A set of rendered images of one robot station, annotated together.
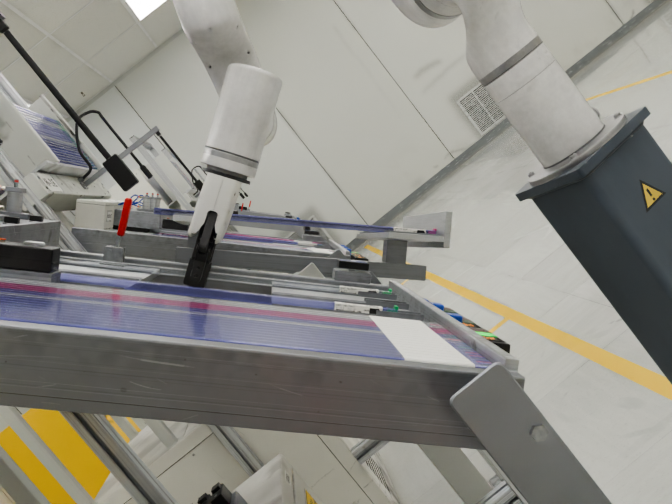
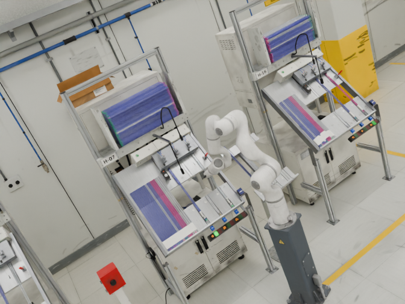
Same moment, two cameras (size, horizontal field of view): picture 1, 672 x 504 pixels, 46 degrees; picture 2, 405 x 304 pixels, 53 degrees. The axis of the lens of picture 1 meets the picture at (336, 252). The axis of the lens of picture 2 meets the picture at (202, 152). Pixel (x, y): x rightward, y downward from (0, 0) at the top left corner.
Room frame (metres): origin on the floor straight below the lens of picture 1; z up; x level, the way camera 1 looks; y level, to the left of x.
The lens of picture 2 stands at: (0.31, -2.36, 2.31)
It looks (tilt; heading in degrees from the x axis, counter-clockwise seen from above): 23 degrees down; 70
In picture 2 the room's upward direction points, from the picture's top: 23 degrees counter-clockwise
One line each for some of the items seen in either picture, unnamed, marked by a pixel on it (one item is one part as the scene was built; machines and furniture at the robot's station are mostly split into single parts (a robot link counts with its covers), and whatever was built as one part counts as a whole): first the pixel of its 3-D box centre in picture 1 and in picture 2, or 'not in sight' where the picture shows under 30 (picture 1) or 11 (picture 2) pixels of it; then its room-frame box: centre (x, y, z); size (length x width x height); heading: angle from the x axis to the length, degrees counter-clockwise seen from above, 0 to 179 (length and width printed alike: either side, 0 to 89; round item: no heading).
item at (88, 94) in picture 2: not in sight; (99, 80); (0.90, 0.77, 1.82); 0.68 x 0.30 x 0.20; 1
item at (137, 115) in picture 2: not in sight; (141, 113); (1.01, 0.47, 1.52); 0.51 x 0.13 x 0.27; 1
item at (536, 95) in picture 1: (545, 108); (278, 209); (1.34, -0.43, 0.79); 0.19 x 0.19 x 0.18
